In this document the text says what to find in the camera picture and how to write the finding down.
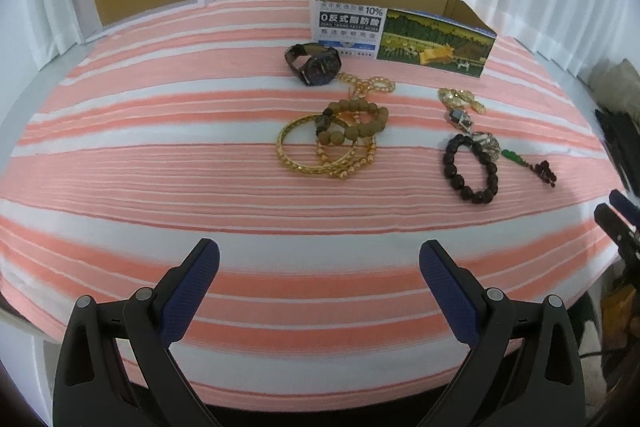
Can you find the grey cushion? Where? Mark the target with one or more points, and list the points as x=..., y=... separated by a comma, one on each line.
x=617, y=79

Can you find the dark clothing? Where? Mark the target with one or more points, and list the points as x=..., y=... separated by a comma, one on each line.
x=622, y=142

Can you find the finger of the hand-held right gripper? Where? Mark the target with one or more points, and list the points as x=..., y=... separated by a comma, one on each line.
x=612, y=224
x=625, y=207

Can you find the dark wrist watch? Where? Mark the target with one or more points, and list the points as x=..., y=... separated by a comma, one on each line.
x=320, y=67

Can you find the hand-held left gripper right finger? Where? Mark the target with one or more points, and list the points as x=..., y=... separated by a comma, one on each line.
x=447, y=292

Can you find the gold bangle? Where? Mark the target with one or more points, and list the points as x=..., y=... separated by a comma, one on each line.
x=287, y=157

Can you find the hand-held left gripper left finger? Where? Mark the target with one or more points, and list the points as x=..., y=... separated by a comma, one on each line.
x=192, y=287

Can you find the green pendant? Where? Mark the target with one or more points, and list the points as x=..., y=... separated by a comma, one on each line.
x=512, y=157

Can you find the small dark square watch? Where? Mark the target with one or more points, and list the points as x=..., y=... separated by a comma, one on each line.
x=459, y=119

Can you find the printed cardboard box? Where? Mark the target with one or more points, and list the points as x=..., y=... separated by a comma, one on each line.
x=350, y=29

